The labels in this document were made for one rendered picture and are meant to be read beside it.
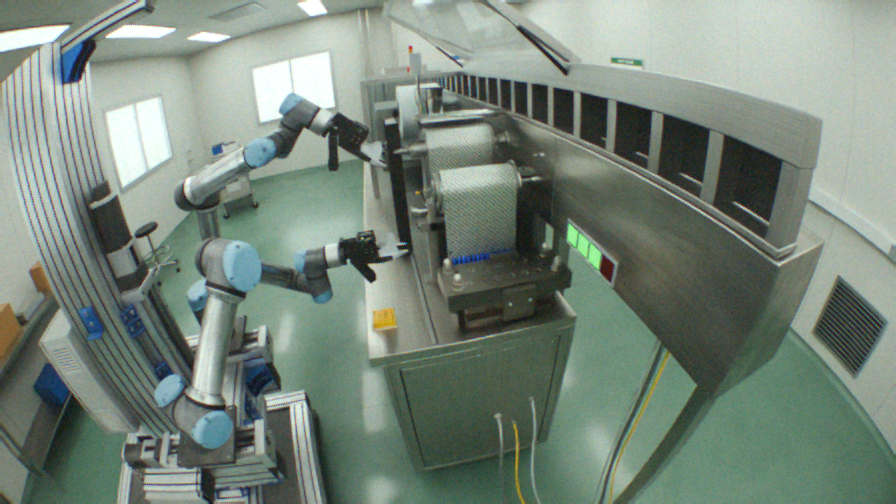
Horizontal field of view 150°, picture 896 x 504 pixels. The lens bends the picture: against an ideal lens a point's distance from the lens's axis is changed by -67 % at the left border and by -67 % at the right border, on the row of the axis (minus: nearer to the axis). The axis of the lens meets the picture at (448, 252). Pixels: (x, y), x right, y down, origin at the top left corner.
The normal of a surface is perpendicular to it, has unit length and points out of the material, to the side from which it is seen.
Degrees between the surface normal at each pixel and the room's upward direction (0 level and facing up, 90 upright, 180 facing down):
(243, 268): 85
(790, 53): 90
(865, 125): 90
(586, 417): 0
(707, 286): 90
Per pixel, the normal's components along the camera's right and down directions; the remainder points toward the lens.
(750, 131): -0.98, 0.16
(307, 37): 0.21, 0.47
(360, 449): -0.07, -0.87
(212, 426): 0.90, 0.24
